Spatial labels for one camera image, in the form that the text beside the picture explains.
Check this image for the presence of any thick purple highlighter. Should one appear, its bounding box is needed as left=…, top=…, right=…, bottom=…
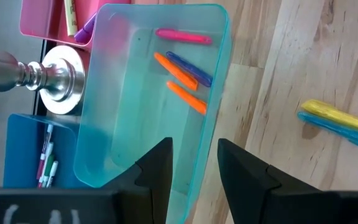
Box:
left=74, top=12, right=98, bottom=44

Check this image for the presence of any small yellow highlighter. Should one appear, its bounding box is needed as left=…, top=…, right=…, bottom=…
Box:
left=300, top=99, right=358, bottom=136

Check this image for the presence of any pink plastic bin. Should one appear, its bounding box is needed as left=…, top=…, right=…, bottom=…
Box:
left=19, top=0, right=132, bottom=49

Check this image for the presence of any small purple highlighter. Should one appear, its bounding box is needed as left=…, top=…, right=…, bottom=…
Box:
left=165, top=51, right=213, bottom=88

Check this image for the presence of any translucent green plastic bin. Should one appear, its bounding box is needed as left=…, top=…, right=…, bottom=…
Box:
left=73, top=2, right=232, bottom=224

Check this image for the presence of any purple Expo marker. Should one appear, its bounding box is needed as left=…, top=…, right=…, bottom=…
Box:
left=37, top=123, right=54, bottom=181

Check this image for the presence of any white shade chrome table lamp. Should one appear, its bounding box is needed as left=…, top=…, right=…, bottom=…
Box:
left=0, top=45, right=86, bottom=116

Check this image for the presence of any small pink highlighter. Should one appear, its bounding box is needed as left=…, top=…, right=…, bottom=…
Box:
left=155, top=27, right=213, bottom=45

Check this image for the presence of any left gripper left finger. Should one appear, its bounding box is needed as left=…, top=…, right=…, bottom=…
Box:
left=101, top=137, right=173, bottom=224

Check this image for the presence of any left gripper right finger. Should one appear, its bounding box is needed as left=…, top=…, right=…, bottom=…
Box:
left=218, top=138, right=332, bottom=224

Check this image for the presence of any green Expo marker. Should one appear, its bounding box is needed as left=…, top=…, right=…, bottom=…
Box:
left=44, top=154, right=55, bottom=187

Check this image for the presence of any small blue highlighter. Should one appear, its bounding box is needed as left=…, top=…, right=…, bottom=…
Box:
left=296, top=111, right=358, bottom=153

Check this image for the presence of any small orange highlighter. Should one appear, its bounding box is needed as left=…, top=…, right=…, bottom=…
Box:
left=166, top=80, right=208, bottom=116
left=153, top=52, right=200, bottom=91

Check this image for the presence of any blue plastic bin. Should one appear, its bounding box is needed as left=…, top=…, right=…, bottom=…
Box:
left=3, top=113, right=88, bottom=189

